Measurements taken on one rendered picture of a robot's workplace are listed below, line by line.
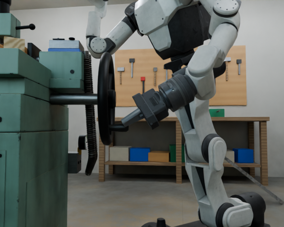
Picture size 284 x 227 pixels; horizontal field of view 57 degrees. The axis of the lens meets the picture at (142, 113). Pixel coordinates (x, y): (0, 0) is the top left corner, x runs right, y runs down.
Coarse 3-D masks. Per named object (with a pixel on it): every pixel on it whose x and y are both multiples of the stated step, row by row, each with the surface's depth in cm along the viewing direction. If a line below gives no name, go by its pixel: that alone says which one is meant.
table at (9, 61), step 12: (0, 48) 59; (12, 48) 59; (0, 60) 59; (12, 60) 59; (24, 60) 62; (36, 60) 69; (0, 72) 58; (12, 72) 58; (24, 72) 62; (36, 72) 69; (48, 72) 79; (48, 84) 79; (60, 84) 80; (72, 84) 80
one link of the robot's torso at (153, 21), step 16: (144, 0) 116; (160, 0) 107; (176, 0) 107; (192, 0) 112; (144, 16) 118; (160, 16) 110; (176, 16) 109; (192, 16) 114; (208, 16) 122; (144, 32) 123; (160, 32) 116; (176, 32) 112; (192, 32) 115; (160, 48) 120; (176, 48) 115; (192, 48) 118
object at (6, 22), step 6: (0, 18) 79; (6, 18) 80; (12, 18) 80; (0, 24) 79; (6, 24) 79; (12, 24) 80; (18, 24) 85; (0, 30) 79; (6, 30) 79; (12, 30) 80; (18, 30) 85; (0, 36) 81; (12, 36) 81; (18, 36) 85; (0, 42) 82
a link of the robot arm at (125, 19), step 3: (123, 18) 136; (126, 18) 134; (129, 18) 136; (123, 21) 134; (126, 21) 133; (129, 21) 136; (129, 24) 133; (132, 24) 137; (132, 27) 134; (135, 27) 139; (132, 30) 135; (135, 30) 139
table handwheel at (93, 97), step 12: (108, 60) 73; (108, 72) 71; (108, 84) 86; (60, 96) 81; (72, 96) 81; (84, 96) 81; (96, 96) 81; (108, 96) 78; (108, 108) 82; (108, 120) 71; (108, 132) 73; (108, 144) 79
